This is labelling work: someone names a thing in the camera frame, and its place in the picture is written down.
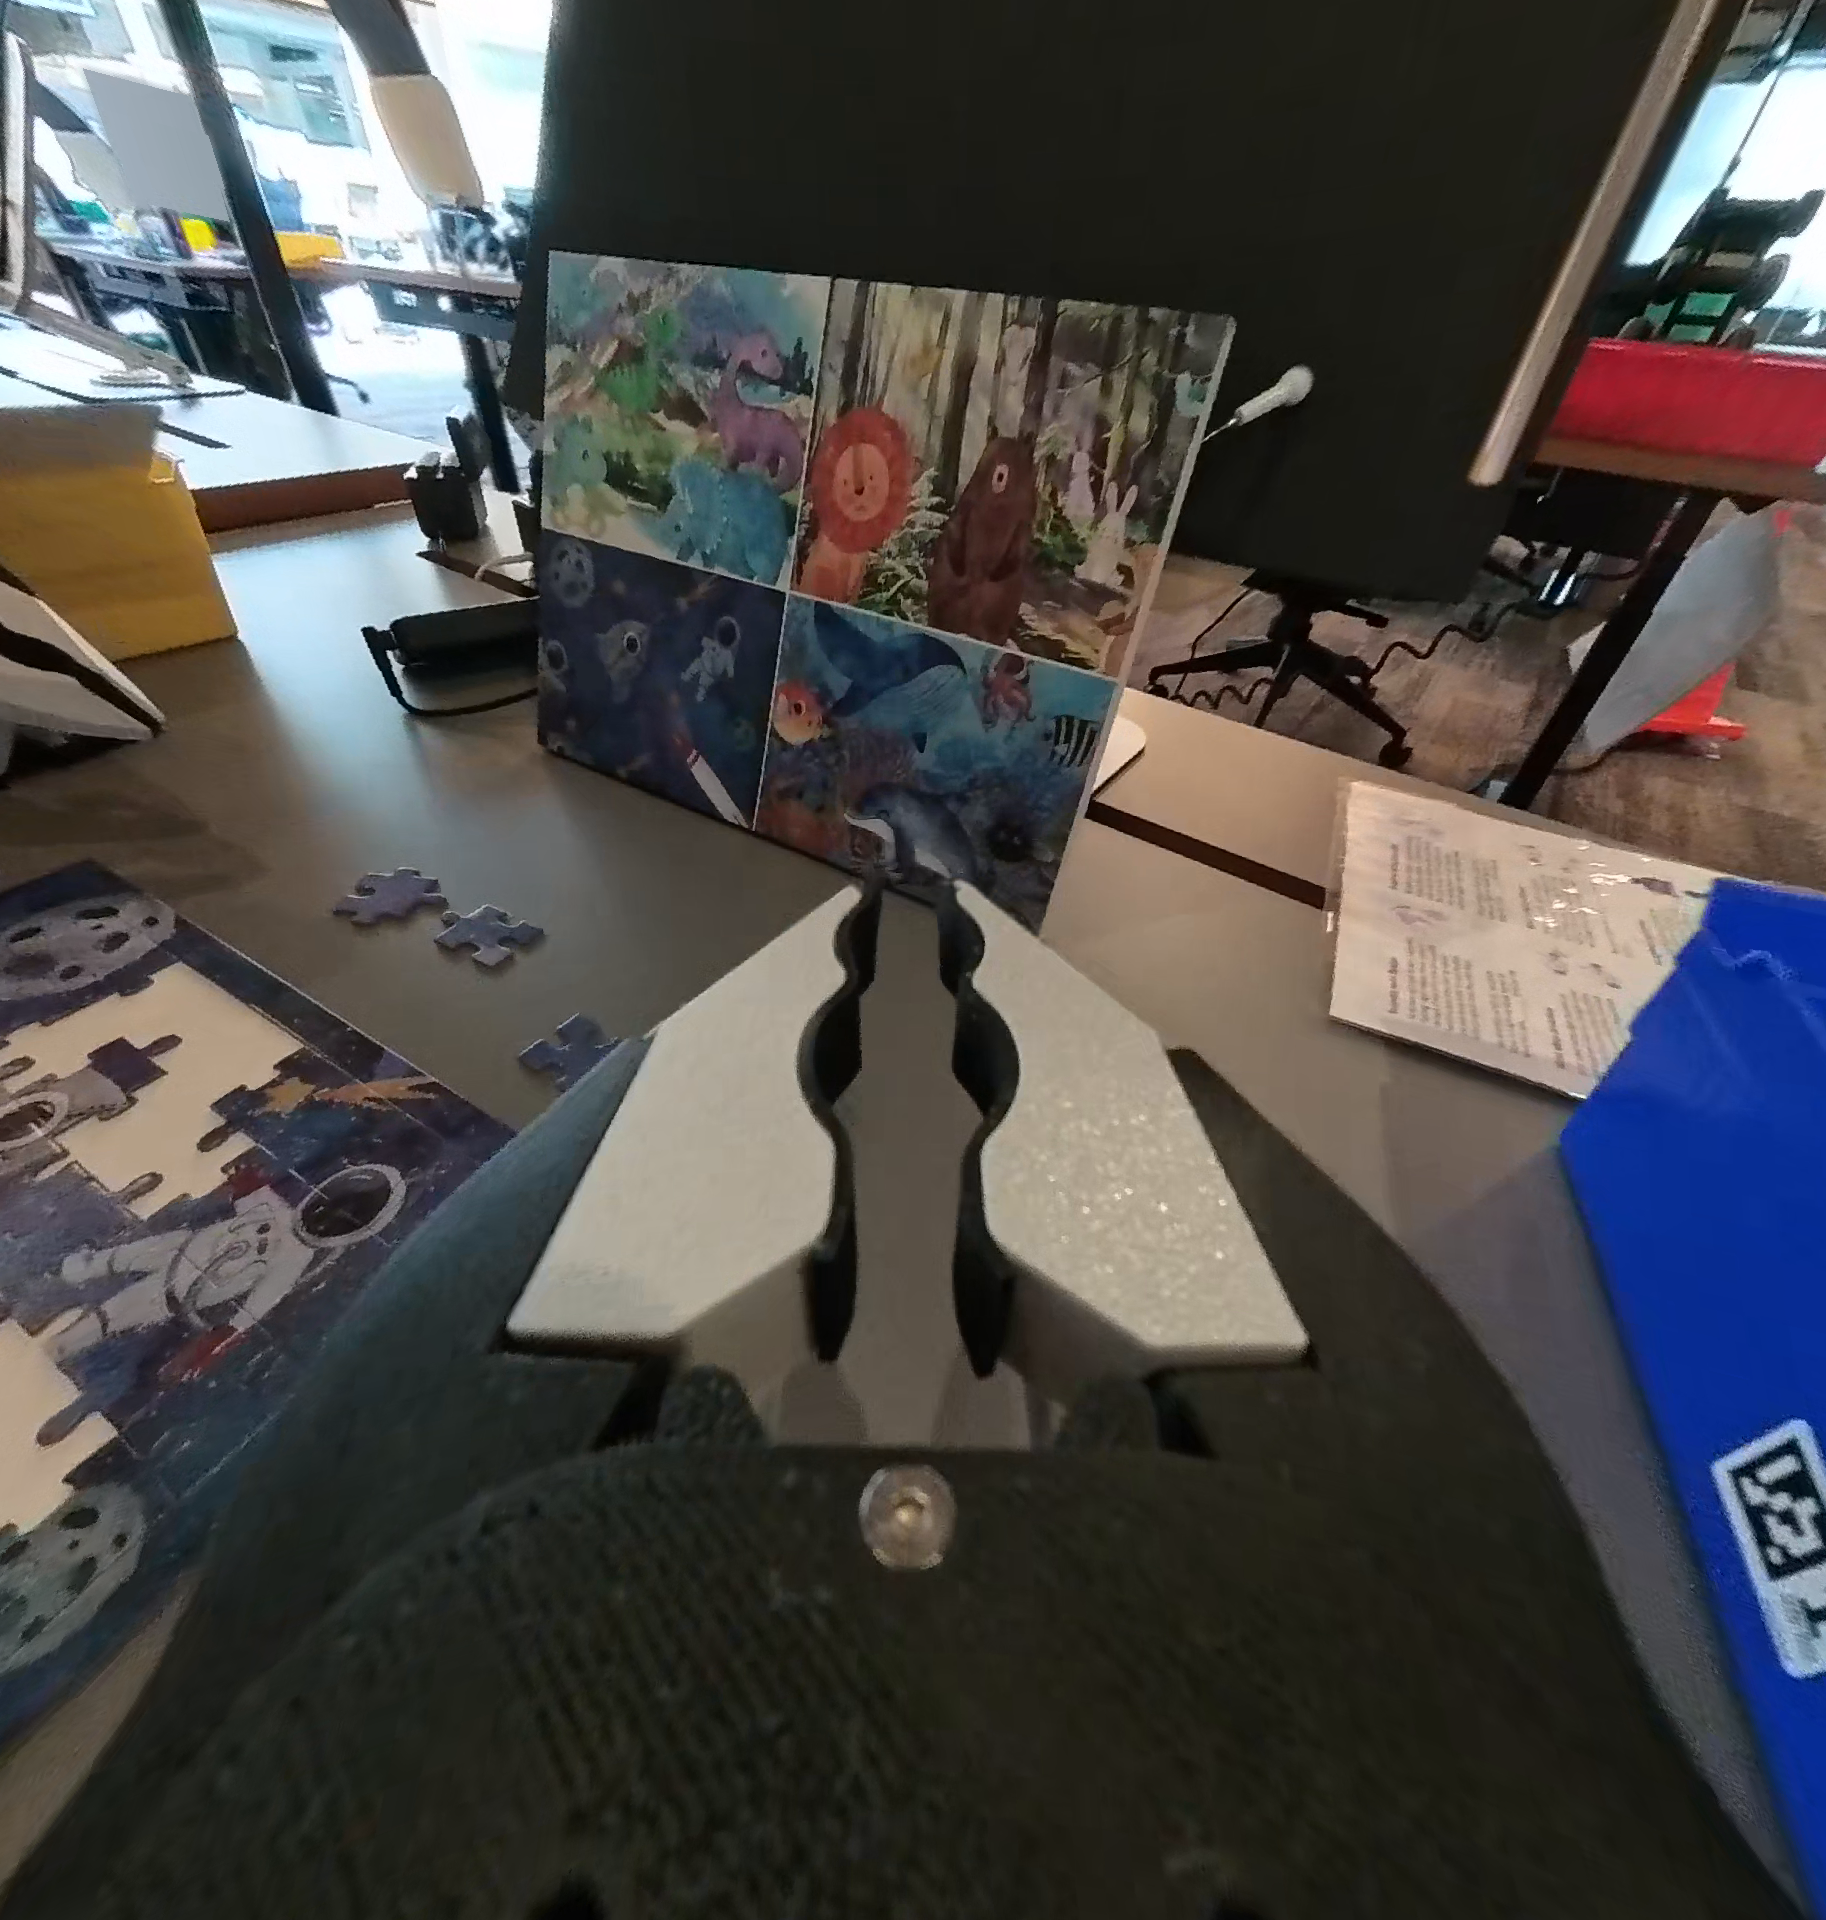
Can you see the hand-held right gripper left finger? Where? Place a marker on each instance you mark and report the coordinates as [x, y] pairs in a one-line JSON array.
[[691, 1200]]

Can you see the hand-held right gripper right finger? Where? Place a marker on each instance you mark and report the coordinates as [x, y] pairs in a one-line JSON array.
[[1124, 1200]]

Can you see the space jigsaw puzzle board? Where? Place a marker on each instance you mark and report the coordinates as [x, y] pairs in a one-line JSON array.
[[404, 1111]]

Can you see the spaceship porthole puzzle piece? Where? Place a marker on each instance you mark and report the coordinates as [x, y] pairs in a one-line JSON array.
[[23, 1125]]

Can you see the yellow box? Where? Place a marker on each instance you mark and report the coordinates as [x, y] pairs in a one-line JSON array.
[[104, 571]]

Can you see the blue jigsaw puzzle piece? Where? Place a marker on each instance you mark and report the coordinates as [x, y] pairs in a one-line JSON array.
[[568, 1049], [490, 934]]

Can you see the brown neighbouring desk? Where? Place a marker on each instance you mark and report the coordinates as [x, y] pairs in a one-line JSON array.
[[299, 450]]

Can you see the purple jigsaw puzzle piece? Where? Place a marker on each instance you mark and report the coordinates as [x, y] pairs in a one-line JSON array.
[[389, 897]]

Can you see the black power adapter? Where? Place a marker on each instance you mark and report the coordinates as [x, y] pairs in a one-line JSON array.
[[457, 640]]

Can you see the white instruction sheet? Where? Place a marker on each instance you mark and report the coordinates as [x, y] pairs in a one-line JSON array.
[[1469, 931]]

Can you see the white monitor stand base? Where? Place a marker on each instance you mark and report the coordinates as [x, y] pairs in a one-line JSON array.
[[1124, 757]]

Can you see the small black device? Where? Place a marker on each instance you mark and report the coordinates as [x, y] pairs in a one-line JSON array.
[[448, 504]]

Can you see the black pole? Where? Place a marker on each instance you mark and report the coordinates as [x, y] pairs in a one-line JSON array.
[[246, 197]]

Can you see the black background desk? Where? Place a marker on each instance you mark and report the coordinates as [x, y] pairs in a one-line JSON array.
[[404, 284]]

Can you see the blue plastic bin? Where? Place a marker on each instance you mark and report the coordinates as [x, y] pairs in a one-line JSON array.
[[1725, 1200]]

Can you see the tan chair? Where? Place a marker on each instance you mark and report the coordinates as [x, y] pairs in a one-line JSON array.
[[426, 134]]

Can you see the illustrated puzzle box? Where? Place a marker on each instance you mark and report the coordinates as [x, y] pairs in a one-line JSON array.
[[884, 525]]

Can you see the orange cone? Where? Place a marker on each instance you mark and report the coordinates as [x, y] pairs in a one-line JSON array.
[[1714, 705]]

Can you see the grey plastic bag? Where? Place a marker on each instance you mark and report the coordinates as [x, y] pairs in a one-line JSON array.
[[1694, 630]]

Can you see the brown side desk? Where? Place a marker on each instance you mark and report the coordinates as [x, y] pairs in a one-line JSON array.
[[1679, 465]]

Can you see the red plastic bin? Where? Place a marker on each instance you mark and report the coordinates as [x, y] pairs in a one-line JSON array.
[[1710, 398]]

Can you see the large black monitor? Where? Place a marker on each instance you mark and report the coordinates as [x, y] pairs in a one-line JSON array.
[[1081, 151]]

